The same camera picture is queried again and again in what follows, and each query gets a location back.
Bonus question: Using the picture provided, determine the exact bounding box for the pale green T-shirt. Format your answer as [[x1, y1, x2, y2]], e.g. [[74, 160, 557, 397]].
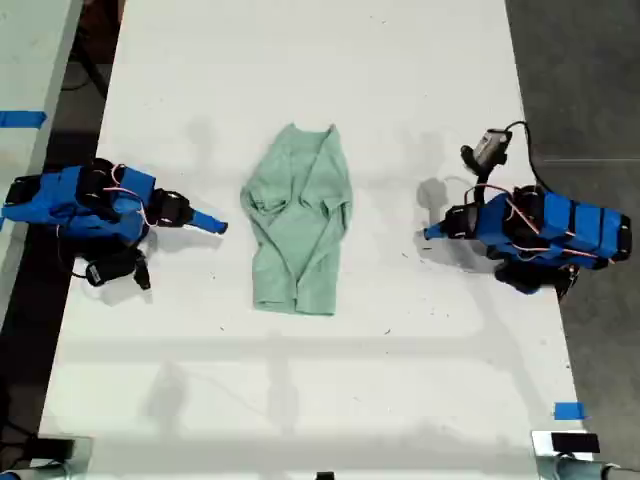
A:
[[239, 122, 355, 317]]

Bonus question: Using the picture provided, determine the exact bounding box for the long blue tape strip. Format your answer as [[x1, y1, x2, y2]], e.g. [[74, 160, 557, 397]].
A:
[[0, 110, 48, 129]]

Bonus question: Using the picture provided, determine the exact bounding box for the white side table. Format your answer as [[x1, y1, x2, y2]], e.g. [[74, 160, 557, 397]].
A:
[[0, 0, 85, 321]]

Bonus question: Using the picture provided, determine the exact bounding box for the square blue tape piece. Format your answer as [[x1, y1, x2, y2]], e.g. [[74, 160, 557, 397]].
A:
[[553, 401, 587, 422]]

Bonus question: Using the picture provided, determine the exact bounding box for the small black box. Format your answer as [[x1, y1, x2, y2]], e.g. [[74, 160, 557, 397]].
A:
[[550, 433, 601, 454], [36, 437, 76, 459]]

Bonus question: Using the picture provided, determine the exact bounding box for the black camera stalk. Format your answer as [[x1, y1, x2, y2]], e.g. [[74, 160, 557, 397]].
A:
[[467, 164, 495, 206], [130, 248, 152, 292]]

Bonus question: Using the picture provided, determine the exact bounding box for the white cable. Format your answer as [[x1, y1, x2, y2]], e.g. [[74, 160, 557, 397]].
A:
[[438, 173, 471, 201]]

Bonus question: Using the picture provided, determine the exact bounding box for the black silver camera box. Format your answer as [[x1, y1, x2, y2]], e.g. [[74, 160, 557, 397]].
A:
[[459, 128, 512, 174]]

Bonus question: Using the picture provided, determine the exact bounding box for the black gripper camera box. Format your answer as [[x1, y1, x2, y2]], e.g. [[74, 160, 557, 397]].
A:
[[84, 252, 136, 288]]

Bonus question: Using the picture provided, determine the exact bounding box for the black camera cable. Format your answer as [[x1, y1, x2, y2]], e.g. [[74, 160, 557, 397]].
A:
[[504, 119, 552, 192]]

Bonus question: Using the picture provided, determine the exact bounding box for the black floor cable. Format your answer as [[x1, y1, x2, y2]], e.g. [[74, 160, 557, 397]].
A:
[[61, 59, 101, 93]]

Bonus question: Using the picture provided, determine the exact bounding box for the metal table bracket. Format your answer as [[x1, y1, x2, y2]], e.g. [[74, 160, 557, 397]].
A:
[[59, 435, 95, 474], [530, 429, 604, 474]]

